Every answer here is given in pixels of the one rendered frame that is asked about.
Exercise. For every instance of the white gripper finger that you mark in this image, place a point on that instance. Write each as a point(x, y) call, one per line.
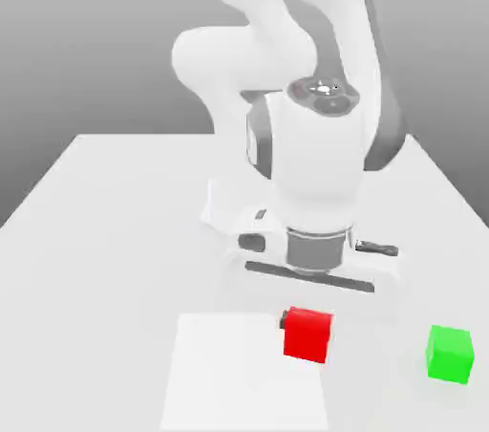
point(283, 319)

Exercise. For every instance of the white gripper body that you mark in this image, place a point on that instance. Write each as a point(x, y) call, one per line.
point(267, 277)

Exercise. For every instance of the small red cube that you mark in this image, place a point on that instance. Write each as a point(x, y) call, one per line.
point(306, 336)

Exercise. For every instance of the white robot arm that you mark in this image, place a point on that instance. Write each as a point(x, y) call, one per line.
point(321, 156)

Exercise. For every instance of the small green cube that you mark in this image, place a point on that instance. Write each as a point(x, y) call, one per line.
point(450, 355)

